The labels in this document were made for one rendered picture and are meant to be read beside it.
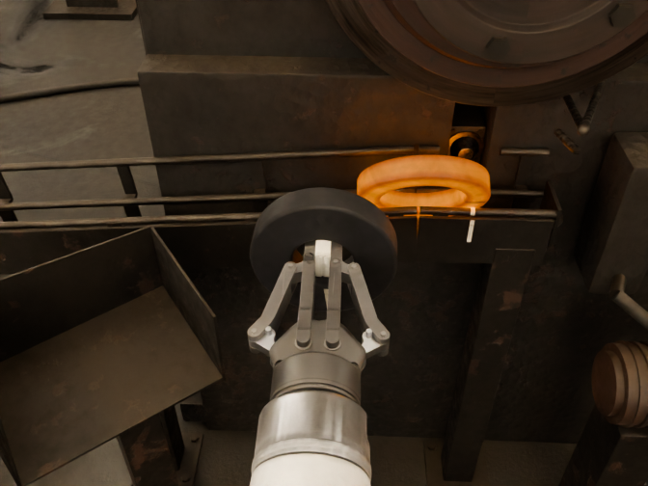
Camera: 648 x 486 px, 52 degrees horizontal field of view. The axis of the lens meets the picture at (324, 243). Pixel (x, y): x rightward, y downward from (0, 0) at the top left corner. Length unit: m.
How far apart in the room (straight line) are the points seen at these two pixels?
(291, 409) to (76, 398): 0.45
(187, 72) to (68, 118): 1.84
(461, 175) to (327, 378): 0.41
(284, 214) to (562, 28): 0.34
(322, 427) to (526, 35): 0.45
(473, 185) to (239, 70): 0.36
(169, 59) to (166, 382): 0.46
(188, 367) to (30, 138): 1.91
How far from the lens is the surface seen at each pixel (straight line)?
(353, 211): 0.64
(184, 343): 0.91
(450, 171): 0.85
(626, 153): 0.99
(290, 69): 0.96
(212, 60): 1.00
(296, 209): 0.64
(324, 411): 0.50
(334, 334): 0.58
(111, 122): 2.70
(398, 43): 0.80
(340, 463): 0.49
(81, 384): 0.92
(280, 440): 0.50
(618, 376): 1.07
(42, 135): 2.70
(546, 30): 0.75
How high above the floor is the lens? 1.28
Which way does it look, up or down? 40 degrees down
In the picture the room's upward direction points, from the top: straight up
